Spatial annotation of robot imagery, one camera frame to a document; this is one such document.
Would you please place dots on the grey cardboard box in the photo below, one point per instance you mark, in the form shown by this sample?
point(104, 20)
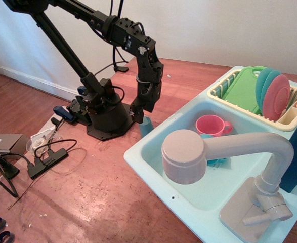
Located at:
point(13, 143)

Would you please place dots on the blue plastic cup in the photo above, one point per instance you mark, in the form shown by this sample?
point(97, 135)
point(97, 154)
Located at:
point(146, 126)

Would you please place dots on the pink plastic mug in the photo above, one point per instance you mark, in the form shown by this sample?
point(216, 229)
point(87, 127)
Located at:
point(213, 125)

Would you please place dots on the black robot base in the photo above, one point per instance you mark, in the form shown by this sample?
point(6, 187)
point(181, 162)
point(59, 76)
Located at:
point(104, 117)

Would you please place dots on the black cable clamp foot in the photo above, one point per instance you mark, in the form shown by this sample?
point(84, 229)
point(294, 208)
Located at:
point(120, 69)

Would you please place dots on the cream dish rack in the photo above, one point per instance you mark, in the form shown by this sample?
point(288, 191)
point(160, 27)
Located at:
point(287, 121)

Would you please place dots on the clear plastic bag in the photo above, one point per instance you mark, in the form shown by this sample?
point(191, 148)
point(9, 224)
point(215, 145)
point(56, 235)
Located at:
point(41, 140)

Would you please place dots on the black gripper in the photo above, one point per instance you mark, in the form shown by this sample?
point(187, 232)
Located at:
point(150, 72)

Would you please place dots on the teal plastic plate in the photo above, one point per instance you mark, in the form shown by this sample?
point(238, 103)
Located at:
point(265, 78)

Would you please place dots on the teal item under faucet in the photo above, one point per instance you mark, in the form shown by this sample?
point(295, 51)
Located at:
point(214, 162)

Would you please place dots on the blue clamp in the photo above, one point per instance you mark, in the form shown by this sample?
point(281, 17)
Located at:
point(65, 114)

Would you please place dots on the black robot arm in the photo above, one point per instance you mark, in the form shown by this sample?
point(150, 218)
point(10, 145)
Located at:
point(119, 32)

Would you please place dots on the black power adapter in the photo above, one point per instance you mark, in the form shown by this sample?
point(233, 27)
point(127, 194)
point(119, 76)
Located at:
point(9, 169)

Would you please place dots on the green cutting board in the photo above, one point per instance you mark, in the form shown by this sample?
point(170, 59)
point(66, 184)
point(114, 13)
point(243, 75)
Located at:
point(242, 91)

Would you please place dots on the black usb hub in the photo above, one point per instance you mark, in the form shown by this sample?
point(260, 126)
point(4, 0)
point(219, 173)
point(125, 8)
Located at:
point(42, 166)

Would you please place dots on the grey toy faucet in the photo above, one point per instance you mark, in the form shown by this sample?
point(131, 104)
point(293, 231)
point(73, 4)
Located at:
point(245, 187)

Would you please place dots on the light blue toy sink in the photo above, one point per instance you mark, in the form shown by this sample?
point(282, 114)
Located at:
point(145, 159)

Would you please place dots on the pink plastic plate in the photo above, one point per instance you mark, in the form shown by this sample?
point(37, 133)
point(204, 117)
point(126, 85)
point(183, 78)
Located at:
point(276, 98)

